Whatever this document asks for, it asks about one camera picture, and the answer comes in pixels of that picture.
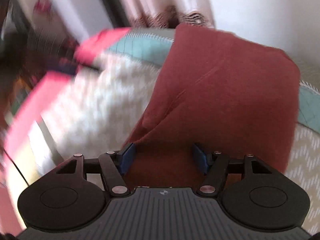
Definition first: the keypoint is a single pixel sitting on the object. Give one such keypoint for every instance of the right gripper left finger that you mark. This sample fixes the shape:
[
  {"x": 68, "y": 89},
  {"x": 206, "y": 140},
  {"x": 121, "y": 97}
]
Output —
[{"x": 114, "y": 165}]

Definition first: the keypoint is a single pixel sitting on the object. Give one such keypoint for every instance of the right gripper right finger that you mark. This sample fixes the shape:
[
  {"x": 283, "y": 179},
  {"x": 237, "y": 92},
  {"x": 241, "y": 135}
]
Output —
[{"x": 214, "y": 167}]

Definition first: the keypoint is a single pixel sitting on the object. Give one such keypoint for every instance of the dark red knit sweater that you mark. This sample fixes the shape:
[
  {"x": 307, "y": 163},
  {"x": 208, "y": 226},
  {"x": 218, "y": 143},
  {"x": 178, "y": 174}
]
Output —
[{"x": 222, "y": 92}]

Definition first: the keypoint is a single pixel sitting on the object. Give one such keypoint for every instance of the patterned bed quilt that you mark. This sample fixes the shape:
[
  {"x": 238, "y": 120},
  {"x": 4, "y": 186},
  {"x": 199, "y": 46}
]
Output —
[{"x": 144, "y": 50}]

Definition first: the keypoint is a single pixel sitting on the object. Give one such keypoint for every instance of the pink bed sheet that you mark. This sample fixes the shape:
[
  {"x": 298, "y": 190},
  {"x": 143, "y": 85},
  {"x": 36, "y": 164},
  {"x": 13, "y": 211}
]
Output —
[{"x": 65, "y": 115}]

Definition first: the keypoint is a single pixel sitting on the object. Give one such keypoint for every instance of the pink lace-trimmed curtain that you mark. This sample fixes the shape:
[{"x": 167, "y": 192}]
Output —
[{"x": 168, "y": 13}]

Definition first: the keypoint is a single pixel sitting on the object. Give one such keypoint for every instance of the dark wooden furniture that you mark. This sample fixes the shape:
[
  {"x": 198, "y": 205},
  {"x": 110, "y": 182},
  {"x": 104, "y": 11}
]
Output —
[{"x": 116, "y": 13}]

